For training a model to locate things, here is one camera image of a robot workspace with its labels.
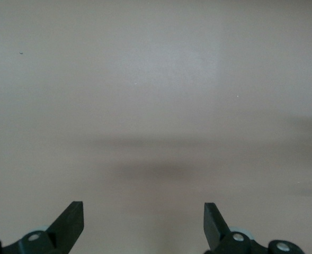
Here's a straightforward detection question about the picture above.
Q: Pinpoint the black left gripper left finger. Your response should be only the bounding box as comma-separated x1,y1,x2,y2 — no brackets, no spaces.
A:
0,201,85,254

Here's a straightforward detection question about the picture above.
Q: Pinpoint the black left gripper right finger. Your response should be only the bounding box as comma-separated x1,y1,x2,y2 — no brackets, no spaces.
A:
203,202,305,254

